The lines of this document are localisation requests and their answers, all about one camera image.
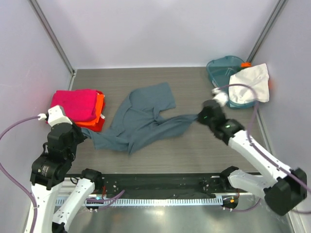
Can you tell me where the slotted cable duct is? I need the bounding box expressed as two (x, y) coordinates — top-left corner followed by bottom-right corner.
(55, 196), (223, 207)

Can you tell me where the teal plastic bin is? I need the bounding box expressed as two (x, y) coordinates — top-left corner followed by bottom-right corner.
(206, 56), (258, 109)

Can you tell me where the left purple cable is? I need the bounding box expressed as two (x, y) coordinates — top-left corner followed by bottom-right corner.
(0, 116), (41, 233)

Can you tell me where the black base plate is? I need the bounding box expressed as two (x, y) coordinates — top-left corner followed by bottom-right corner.
(102, 173), (243, 200)

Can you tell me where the grey blue t shirt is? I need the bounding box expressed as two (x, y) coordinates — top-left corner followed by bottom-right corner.
(82, 83), (197, 154)

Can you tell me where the orange clamp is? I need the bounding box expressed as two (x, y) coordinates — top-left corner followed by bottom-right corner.
(241, 62), (252, 68)

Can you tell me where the folded pink t shirt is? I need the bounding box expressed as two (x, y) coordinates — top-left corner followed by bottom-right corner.
(50, 89), (98, 122)

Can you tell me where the white t shirt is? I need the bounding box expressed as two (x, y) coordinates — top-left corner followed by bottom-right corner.
(228, 63), (270, 104)

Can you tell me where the left aluminium frame post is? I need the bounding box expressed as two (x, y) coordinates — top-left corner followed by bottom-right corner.
(28, 0), (75, 76)

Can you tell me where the folded red t shirt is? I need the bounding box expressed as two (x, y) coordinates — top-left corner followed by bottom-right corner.
(85, 93), (105, 132)

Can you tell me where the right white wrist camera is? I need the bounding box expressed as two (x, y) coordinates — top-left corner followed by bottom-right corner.
(212, 88), (229, 107)

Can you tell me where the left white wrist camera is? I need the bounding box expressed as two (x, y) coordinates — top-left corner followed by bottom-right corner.
(38, 105), (73, 127)

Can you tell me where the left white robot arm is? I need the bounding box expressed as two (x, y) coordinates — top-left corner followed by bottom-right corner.
(25, 123), (103, 233)

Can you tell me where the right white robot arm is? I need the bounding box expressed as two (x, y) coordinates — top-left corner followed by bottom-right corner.
(198, 100), (309, 216)

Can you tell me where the folded orange t shirt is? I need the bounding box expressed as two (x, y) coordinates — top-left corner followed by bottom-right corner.
(75, 94), (105, 127)

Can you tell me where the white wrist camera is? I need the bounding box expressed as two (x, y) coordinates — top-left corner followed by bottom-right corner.
(38, 105), (73, 127)
(212, 88), (229, 107)

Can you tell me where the aluminium frame post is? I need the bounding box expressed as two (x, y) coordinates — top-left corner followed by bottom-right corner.
(246, 0), (288, 63)
(28, 0), (75, 76)

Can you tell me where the right aluminium frame post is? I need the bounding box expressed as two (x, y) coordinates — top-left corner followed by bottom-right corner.
(246, 0), (288, 63)

